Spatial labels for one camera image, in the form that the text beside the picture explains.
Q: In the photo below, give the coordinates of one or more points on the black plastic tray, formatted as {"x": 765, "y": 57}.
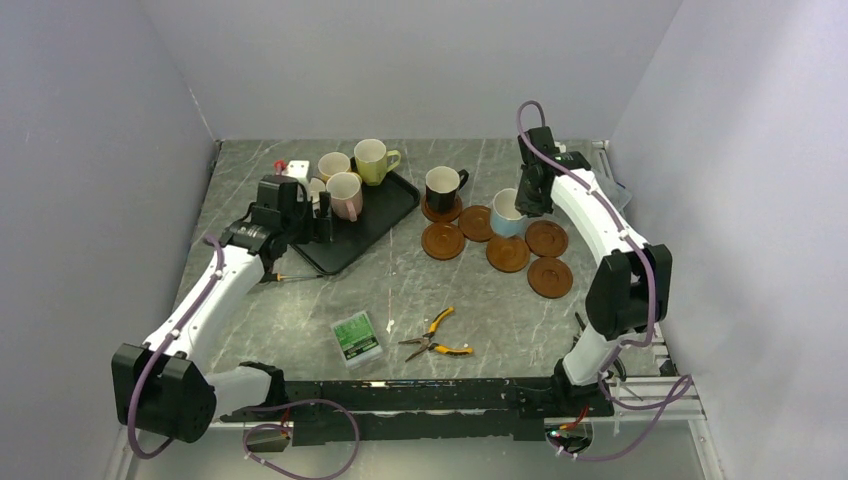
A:
{"x": 384, "y": 207}

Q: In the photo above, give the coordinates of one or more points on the black handled cutters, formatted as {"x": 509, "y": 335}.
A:
{"x": 617, "y": 368}

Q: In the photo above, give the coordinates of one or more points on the black yellow screwdriver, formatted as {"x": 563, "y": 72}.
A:
{"x": 278, "y": 278}

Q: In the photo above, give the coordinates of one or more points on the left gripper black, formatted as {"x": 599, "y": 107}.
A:
{"x": 316, "y": 228}

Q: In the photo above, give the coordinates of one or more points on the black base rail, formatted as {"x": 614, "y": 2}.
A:
{"x": 521, "y": 408}

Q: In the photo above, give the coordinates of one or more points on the blue mug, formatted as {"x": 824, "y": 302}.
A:
{"x": 505, "y": 219}

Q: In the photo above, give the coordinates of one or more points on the pink mug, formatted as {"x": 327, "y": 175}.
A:
{"x": 346, "y": 195}

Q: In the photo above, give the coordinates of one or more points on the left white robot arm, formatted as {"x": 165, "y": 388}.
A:
{"x": 162, "y": 385}

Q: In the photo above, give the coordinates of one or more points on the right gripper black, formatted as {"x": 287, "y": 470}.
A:
{"x": 526, "y": 206}

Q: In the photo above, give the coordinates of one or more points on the green mug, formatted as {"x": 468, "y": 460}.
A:
{"x": 374, "y": 160}

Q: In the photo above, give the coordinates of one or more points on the white ribbed mug black handle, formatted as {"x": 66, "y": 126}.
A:
{"x": 316, "y": 187}

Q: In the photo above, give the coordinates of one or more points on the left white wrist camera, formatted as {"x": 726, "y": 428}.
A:
{"x": 296, "y": 169}

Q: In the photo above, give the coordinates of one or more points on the brown wooden coaster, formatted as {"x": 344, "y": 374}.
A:
{"x": 449, "y": 216}
{"x": 507, "y": 254}
{"x": 474, "y": 223}
{"x": 550, "y": 277}
{"x": 546, "y": 239}
{"x": 442, "y": 241}

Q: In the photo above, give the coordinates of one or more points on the yellow mug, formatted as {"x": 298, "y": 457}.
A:
{"x": 333, "y": 163}

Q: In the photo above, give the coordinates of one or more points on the clear plastic organizer box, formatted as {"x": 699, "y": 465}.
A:
{"x": 618, "y": 195}

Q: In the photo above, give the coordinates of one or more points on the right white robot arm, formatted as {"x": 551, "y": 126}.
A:
{"x": 629, "y": 292}

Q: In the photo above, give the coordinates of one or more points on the green screw bit box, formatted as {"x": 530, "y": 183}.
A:
{"x": 357, "y": 340}

